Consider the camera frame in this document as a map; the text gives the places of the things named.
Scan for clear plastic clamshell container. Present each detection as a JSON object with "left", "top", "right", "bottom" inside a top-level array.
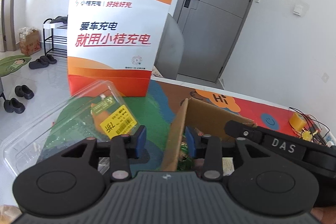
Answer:
[{"left": 0, "top": 80, "right": 144, "bottom": 178}]

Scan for yellow tape roll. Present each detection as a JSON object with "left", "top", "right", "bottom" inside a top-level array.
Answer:
[{"left": 289, "top": 112, "right": 306, "bottom": 131}]

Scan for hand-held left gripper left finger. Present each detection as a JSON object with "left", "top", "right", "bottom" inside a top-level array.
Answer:
[{"left": 62, "top": 126, "right": 147, "bottom": 183}]

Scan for grey chair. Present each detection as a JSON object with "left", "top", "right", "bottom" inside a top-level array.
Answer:
[{"left": 154, "top": 13, "right": 185, "bottom": 78}]

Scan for white power strip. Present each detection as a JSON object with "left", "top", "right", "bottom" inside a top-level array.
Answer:
[{"left": 322, "top": 130, "right": 336, "bottom": 147}]

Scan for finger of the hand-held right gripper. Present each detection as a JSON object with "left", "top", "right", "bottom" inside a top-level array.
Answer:
[{"left": 225, "top": 120, "right": 267, "bottom": 146}]

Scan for yellowish plastic bread bag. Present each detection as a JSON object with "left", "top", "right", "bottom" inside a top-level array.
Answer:
[{"left": 0, "top": 205, "right": 20, "bottom": 224}]

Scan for white orange paper bag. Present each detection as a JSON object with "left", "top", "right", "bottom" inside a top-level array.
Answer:
[{"left": 67, "top": 0, "right": 175, "bottom": 98}]

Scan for green floor mat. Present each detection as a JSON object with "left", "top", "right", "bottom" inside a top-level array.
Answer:
[{"left": 0, "top": 55, "right": 32, "bottom": 79}]

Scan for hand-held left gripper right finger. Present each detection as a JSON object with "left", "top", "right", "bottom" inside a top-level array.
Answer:
[{"left": 185, "top": 127, "right": 274, "bottom": 183}]

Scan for black shoe rack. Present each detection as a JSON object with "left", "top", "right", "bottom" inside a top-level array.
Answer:
[{"left": 43, "top": 18, "right": 69, "bottom": 58}]

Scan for grey door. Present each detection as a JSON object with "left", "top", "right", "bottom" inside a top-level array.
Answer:
[{"left": 175, "top": 0, "right": 265, "bottom": 83}]

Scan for small red-printed cardboard box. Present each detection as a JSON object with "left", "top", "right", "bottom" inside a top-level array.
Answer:
[{"left": 19, "top": 28, "right": 41, "bottom": 56}]

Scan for person's right hand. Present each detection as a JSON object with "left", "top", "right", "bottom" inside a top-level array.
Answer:
[{"left": 311, "top": 207, "right": 336, "bottom": 223}]

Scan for colourful printed table mat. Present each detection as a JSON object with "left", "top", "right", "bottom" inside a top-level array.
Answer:
[{"left": 52, "top": 77, "right": 336, "bottom": 175}]

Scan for black slipper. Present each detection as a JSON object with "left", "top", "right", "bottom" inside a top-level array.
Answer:
[
  {"left": 3, "top": 97, "right": 26, "bottom": 114},
  {"left": 14, "top": 85, "right": 35, "bottom": 100}
]

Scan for dark clothes on rack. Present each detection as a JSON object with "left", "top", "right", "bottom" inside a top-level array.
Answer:
[{"left": 50, "top": 16, "right": 69, "bottom": 25}]

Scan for brown cardboard box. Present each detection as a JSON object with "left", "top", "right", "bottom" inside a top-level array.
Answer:
[{"left": 160, "top": 98, "right": 258, "bottom": 175}]

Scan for grey slipper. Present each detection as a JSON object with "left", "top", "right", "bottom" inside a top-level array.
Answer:
[
  {"left": 39, "top": 55, "right": 58, "bottom": 65},
  {"left": 29, "top": 58, "right": 49, "bottom": 70}
]

